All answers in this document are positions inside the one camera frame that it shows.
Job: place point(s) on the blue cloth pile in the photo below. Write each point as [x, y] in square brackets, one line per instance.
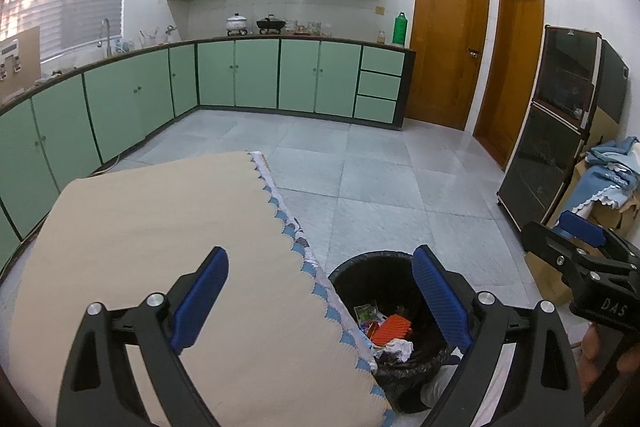
[611, 177]

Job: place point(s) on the green lower kitchen cabinets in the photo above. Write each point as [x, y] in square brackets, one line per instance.
[76, 124]

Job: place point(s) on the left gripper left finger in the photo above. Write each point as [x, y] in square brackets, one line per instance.
[98, 386]

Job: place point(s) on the black trash bin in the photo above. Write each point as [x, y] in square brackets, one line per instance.
[380, 293]

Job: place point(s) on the white tissue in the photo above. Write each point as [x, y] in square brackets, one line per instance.
[397, 351]

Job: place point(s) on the black wok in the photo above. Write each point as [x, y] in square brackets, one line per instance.
[270, 25]

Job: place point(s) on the wooden door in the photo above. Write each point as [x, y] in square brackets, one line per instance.
[511, 77]
[448, 37]

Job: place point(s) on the cardboard box on counter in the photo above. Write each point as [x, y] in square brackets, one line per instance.
[20, 63]

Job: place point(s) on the black glass cabinet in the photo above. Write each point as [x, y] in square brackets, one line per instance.
[578, 102]

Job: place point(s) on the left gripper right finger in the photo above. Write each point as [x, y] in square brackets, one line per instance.
[541, 388]

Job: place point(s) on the cardboard box on floor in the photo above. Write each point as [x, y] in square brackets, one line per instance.
[622, 221]

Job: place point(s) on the chrome kitchen faucet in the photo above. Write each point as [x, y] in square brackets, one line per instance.
[104, 42]

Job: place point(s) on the green snack bag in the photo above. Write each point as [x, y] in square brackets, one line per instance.
[368, 314]

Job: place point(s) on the white cooking pot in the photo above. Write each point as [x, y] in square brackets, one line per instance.
[236, 25]

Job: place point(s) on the green thermos bottle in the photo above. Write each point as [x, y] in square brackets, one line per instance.
[400, 29]

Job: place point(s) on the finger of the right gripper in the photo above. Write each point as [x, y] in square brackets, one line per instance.
[554, 249]
[572, 226]

